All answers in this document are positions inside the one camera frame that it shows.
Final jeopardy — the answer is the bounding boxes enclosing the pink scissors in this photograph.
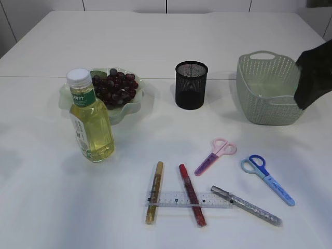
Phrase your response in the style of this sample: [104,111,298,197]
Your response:
[194,138,237,176]

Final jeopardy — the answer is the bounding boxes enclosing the clear plastic ruler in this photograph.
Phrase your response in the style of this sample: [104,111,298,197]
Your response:
[144,191,232,209]

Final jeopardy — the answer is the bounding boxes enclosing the silver glitter pen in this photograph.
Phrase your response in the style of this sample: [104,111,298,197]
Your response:
[211,185,282,227]

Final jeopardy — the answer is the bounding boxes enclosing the purple grape bunch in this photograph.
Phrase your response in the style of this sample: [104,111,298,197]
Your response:
[90,68,139,110]

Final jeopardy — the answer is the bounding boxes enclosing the green woven plastic basket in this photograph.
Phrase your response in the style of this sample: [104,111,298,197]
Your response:
[236,51,305,126]

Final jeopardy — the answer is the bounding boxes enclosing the green wavy glass plate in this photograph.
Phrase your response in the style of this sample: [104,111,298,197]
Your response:
[58,67,146,127]

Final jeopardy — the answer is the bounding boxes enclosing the blue scissors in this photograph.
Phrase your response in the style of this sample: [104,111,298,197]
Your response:
[240,155,296,206]

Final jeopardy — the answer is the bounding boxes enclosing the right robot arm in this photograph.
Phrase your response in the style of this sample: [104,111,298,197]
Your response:
[294,40,331,110]

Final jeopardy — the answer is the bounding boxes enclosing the black mesh pen holder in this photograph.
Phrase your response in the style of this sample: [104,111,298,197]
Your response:
[175,61,208,110]

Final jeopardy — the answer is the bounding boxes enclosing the red glitter pen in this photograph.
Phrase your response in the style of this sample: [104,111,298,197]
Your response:
[179,164,206,227]

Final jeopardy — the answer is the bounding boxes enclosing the yellow tea bottle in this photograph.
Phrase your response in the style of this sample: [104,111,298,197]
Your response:
[66,68,115,162]

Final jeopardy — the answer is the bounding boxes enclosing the gold glitter pen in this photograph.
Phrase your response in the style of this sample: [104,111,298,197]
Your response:
[145,161,164,225]

